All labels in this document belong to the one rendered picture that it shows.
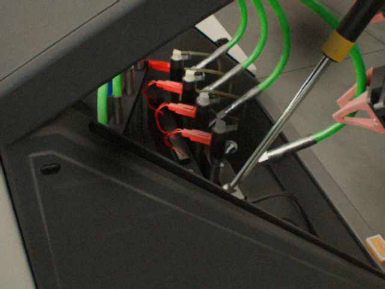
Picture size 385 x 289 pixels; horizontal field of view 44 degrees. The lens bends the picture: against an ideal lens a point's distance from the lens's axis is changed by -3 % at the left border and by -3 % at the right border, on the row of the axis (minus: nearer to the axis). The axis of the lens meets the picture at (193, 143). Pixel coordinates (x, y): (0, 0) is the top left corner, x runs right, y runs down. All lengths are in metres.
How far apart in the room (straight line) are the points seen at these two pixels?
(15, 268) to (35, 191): 0.08
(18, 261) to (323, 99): 2.69
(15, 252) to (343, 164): 2.28
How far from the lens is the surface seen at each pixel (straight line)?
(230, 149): 0.88
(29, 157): 0.32
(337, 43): 0.39
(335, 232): 1.02
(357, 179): 2.52
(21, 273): 0.41
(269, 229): 0.47
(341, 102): 0.77
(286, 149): 0.77
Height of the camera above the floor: 1.64
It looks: 41 degrees down
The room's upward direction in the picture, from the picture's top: 4 degrees clockwise
